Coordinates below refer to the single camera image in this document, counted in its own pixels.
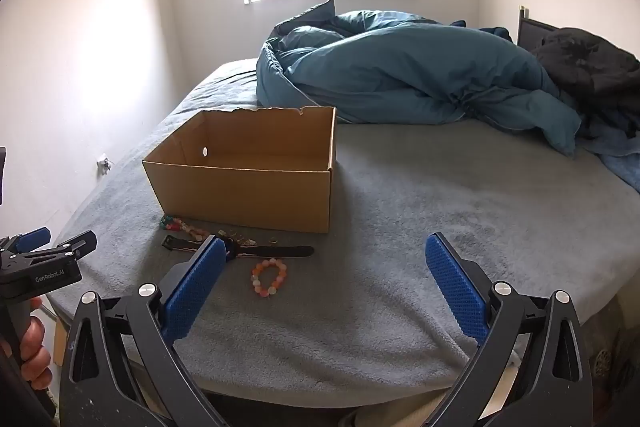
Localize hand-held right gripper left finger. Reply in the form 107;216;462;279
60;234;228;427

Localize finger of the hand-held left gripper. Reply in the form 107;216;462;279
22;230;98;265
0;227;52;259

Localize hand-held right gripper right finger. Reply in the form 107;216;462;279
425;232;596;427

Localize orange bead bracelet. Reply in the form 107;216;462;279
251;258;290;299

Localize multicolour bead bracelet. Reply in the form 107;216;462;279
160;215;211;238

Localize black wrist watch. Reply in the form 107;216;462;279
162;234;315;261

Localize brown cardboard box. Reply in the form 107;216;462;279
142;106;337;234

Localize person's left hand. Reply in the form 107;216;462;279
0;298;52;391

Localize bed with grey blanket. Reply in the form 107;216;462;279
55;59;640;408

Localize round yellow grille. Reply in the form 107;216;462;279
592;347;614;378

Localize blue towel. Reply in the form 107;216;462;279
580;127;640;195

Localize teal duvet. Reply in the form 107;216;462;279
256;0;583;156

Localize black cloth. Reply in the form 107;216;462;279
530;27;640;140

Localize dark headboard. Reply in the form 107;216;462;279
517;6;561;52

